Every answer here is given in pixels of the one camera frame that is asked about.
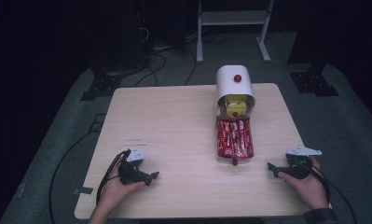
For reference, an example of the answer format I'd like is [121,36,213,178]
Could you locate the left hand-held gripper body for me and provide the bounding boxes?
[117,146,153,187]

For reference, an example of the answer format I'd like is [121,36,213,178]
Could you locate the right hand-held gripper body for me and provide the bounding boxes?
[284,145,324,180]

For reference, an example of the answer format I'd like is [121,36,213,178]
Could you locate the person's left hand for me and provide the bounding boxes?
[97,155,146,206]

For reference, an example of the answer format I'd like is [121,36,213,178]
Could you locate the person's right hand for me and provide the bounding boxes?
[277,156,330,211]

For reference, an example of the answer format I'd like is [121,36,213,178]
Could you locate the pile of red snack packets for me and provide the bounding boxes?
[217,119,255,160]

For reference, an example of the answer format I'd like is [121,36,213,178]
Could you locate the grey tape strip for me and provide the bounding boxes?
[73,186,94,196]

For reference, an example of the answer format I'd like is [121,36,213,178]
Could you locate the yellow packets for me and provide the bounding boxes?
[225,94,249,117]

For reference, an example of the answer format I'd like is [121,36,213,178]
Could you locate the black stand base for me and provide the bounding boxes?
[79,74,123,102]
[289,70,340,98]

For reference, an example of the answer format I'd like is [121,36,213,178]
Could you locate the white rounded storage box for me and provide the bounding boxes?
[214,64,256,121]

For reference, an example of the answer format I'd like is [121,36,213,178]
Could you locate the white metal stand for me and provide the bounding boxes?
[196,0,275,64]

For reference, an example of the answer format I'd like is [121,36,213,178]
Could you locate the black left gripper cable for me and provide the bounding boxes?
[95,149,132,205]

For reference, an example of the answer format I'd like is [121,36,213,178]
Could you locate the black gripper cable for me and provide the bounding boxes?
[294,161,359,224]
[95,149,132,205]

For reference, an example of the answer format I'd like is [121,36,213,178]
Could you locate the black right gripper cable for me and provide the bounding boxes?
[294,161,359,224]

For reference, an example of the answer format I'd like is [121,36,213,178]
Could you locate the long black floor cable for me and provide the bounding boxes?
[48,113,107,224]

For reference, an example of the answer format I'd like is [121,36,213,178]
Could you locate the black floor cables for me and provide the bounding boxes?
[132,26,234,89]

